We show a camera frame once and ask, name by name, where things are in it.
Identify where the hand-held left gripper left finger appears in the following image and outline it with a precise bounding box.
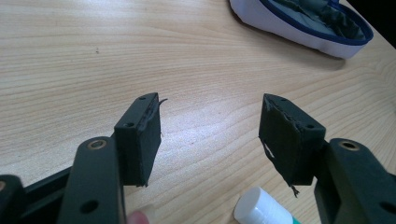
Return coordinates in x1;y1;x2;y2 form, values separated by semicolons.
56;91;168;224

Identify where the white pencil case blue trim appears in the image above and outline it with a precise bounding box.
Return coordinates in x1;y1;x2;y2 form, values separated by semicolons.
229;0;375;60

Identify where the white glue stick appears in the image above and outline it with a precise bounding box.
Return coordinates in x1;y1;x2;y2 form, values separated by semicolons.
233;186;303;224

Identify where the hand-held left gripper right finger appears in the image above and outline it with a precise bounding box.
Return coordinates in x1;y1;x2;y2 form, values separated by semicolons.
258;92;396;224

